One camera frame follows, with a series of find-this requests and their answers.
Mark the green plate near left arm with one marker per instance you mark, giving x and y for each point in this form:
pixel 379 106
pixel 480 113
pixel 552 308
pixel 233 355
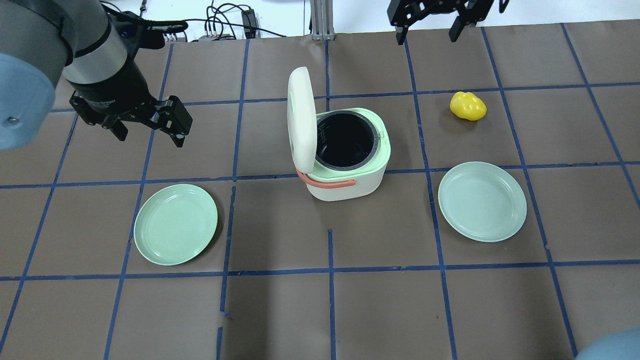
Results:
pixel 175 224

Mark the aluminium frame post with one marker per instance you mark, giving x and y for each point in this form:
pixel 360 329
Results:
pixel 322 20

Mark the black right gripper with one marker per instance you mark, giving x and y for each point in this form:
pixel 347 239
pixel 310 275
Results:
pixel 434 11

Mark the white rice cooker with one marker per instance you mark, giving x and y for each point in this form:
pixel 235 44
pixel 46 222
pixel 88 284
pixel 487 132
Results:
pixel 340 154

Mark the yellow toy bell pepper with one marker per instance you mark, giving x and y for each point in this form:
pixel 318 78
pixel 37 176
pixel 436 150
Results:
pixel 466 105

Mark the green plate near right arm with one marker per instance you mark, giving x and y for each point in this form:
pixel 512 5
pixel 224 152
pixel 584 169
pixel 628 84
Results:
pixel 482 202

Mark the black power adapter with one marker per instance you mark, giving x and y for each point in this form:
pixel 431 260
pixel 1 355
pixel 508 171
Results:
pixel 249 23

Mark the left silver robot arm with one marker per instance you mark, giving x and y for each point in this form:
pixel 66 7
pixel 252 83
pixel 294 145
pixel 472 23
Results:
pixel 93 47

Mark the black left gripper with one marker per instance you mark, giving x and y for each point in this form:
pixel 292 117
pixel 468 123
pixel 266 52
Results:
pixel 116 91

